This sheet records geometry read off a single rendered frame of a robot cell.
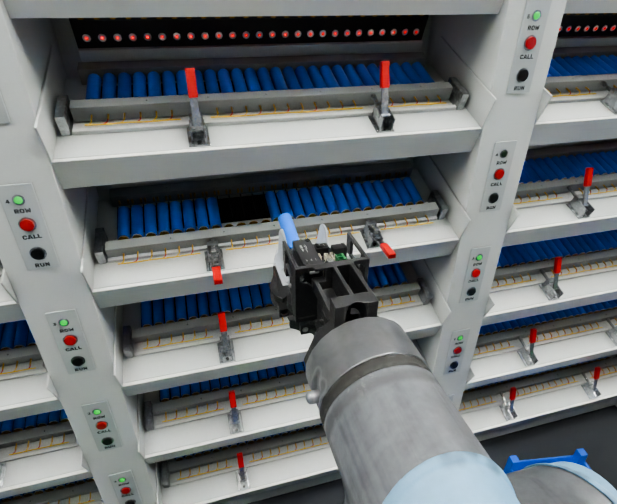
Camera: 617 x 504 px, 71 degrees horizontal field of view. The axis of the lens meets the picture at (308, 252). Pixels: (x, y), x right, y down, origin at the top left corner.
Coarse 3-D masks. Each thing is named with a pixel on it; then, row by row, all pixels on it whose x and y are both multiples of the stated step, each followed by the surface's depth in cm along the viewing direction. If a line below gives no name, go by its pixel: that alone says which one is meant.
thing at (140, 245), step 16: (384, 208) 76; (400, 208) 76; (416, 208) 76; (432, 208) 77; (256, 224) 70; (272, 224) 71; (304, 224) 71; (320, 224) 72; (336, 224) 73; (352, 224) 74; (416, 224) 76; (128, 240) 66; (144, 240) 66; (160, 240) 66; (176, 240) 67; (192, 240) 67; (208, 240) 68; (224, 240) 69; (240, 240) 70; (112, 256) 66; (176, 256) 67
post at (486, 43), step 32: (512, 0) 58; (448, 32) 71; (480, 32) 64; (512, 32) 60; (544, 32) 61; (480, 64) 65; (544, 64) 64; (512, 96) 65; (512, 128) 68; (416, 160) 87; (448, 160) 76; (480, 160) 69; (512, 160) 71; (480, 192) 72; (512, 192) 74; (480, 224) 76; (448, 256) 80; (448, 288) 82; (480, 288) 84; (448, 320) 86; (480, 320) 88; (448, 384) 96
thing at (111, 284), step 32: (384, 160) 83; (256, 192) 78; (448, 192) 77; (96, 224) 70; (224, 224) 73; (448, 224) 78; (96, 256) 64; (160, 256) 67; (192, 256) 68; (224, 256) 69; (256, 256) 69; (384, 256) 74; (416, 256) 77; (96, 288) 63; (128, 288) 64; (160, 288) 66; (192, 288) 68; (224, 288) 70
